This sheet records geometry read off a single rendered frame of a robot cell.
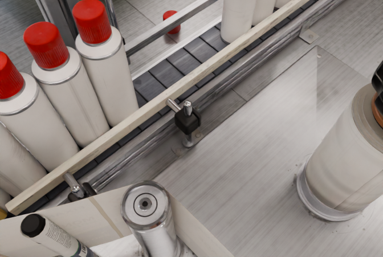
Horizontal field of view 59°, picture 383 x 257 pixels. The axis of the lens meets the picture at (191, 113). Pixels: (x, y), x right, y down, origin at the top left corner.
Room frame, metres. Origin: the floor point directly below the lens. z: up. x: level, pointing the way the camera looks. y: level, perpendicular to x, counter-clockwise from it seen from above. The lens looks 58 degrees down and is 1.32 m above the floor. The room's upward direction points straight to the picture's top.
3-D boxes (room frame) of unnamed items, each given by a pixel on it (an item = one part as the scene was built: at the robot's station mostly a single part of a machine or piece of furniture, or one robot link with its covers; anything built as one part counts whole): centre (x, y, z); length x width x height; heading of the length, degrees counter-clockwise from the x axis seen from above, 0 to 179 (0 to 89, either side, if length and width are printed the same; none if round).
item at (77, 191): (0.14, 0.14, 0.89); 0.06 x 0.03 x 0.12; 42
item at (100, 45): (0.27, 0.10, 0.98); 0.05 x 0.05 x 0.20
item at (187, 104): (0.25, 0.00, 0.89); 0.03 x 0.03 x 0.12; 42
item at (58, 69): (0.23, 0.14, 0.98); 0.05 x 0.05 x 0.20
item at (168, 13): (0.50, 0.04, 0.85); 0.03 x 0.03 x 0.03
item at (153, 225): (0.08, 0.03, 0.97); 0.05 x 0.05 x 0.19
